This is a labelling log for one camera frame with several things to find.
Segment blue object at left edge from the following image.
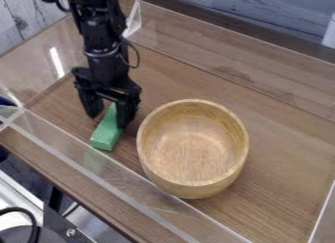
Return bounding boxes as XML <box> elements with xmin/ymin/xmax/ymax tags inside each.
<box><xmin>0</xmin><ymin>96</ymin><xmax>18</xmax><ymax>107</ymax></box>

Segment black cable loop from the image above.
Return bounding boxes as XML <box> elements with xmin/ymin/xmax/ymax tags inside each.
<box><xmin>0</xmin><ymin>206</ymin><xmax>40</xmax><ymax>243</ymax></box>

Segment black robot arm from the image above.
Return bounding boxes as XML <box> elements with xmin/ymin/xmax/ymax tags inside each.
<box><xmin>42</xmin><ymin>0</ymin><xmax>142</xmax><ymax>128</ymax></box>

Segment green rectangular block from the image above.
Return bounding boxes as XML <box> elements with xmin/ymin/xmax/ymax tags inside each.
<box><xmin>91</xmin><ymin>104</ymin><xmax>123</xmax><ymax>152</ymax></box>

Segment brown wooden bowl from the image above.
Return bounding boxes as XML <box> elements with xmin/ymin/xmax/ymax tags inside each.
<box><xmin>137</xmin><ymin>99</ymin><xmax>250</xmax><ymax>199</ymax></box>

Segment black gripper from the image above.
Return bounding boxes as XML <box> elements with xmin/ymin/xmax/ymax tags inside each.
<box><xmin>72</xmin><ymin>44</ymin><xmax>142</xmax><ymax>128</ymax></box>

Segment black metal table leg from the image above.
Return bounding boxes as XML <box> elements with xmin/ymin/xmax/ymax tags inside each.
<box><xmin>48</xmin><ymin>187</ymin><xmax>64</xmax><ymax>213</ymax></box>

